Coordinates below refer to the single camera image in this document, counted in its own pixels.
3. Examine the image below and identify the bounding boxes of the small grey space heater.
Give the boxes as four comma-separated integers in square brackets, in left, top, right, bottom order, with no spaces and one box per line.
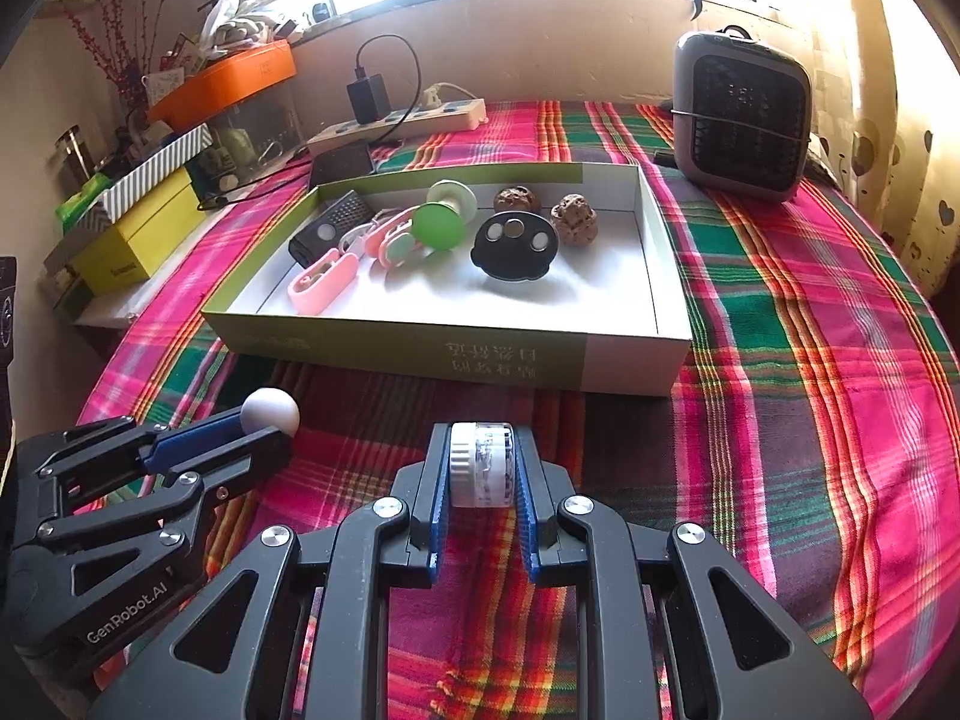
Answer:
[671,30,813,201]

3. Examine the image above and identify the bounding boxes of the green white spool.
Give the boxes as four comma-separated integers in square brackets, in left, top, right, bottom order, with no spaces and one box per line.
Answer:
[411,180,479,253]

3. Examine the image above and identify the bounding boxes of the heart print curtain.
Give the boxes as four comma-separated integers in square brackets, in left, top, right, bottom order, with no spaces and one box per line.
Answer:
[810,0,960,301]

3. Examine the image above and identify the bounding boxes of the orange storage box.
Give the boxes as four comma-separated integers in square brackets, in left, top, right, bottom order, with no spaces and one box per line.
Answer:
[146,41,296,128]

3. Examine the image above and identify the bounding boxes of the white power strip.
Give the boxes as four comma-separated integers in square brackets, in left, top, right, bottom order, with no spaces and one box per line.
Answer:
[307,99,488,155]

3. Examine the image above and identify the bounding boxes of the black round disc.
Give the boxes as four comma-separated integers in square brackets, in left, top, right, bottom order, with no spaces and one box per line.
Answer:
[471,211,560,282]

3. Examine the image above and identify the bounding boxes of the white ball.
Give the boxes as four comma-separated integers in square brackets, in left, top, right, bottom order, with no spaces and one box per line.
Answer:
[241,388,301,436]

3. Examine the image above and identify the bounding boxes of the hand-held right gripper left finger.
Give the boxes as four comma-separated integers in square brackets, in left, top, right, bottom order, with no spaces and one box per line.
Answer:
[86,424,455,720]

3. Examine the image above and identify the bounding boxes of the white clear jar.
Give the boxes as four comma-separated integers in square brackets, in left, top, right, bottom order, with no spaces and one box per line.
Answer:
[448,422,518,509]

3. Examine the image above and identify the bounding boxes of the black charger adapter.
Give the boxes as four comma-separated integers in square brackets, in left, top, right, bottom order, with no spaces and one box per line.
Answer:
[346,75,391,125]

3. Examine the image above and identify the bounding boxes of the thin black cable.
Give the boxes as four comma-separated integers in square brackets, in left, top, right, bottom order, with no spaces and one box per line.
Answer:
[199,156,313,208]

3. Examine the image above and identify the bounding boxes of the white usb cable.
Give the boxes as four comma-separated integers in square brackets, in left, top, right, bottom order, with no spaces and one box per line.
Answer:
[340,210,406,250]

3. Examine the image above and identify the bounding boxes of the green tissue pack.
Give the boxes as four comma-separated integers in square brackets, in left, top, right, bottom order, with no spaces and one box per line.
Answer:
[58,175,113,224]

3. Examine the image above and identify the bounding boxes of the pink hook cable clip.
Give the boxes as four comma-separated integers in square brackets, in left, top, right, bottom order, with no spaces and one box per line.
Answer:
[289,251,359,314]

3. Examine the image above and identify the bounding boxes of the black rectangular device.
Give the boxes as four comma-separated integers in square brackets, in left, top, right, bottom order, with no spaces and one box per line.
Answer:
[289,191,372,267]

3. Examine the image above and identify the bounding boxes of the green white cardboard box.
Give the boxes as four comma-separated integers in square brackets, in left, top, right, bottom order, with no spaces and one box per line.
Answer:
[201,163,692,396]

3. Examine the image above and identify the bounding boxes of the black smartphone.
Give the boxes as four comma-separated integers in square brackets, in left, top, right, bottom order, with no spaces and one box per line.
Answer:
[309,142,376,188]

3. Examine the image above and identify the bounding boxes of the striped grey white box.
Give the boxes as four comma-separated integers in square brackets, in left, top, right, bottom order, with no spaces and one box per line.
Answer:
[97,125,213,222]

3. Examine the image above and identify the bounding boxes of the glass jar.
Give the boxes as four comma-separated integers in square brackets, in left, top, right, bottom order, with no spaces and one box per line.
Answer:
[52,127,91,188]

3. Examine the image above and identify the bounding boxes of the pile of plastic bags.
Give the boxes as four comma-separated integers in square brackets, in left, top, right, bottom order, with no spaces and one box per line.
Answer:
[197,0,302,55]

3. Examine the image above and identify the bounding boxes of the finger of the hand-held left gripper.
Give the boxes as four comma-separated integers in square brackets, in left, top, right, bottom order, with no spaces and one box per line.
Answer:
[37,430,295,554]
[19,411,254,501]

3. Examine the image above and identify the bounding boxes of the black charger cable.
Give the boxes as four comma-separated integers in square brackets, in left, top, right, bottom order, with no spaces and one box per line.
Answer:
[354,34,422,147]

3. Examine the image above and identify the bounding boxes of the yellow-green box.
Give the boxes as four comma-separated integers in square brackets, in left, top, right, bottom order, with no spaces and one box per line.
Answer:
[71,165,207,293]

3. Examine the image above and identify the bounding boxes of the red berry branches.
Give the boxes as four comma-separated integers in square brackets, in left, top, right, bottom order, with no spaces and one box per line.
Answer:
[64,0,152,91]

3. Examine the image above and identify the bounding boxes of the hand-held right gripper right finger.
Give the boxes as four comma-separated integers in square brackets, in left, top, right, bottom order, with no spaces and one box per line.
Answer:
[512,427,875,720]

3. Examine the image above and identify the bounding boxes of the pink mint cable winder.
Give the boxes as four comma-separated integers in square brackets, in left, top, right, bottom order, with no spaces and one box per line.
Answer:
[365,214,432,266]

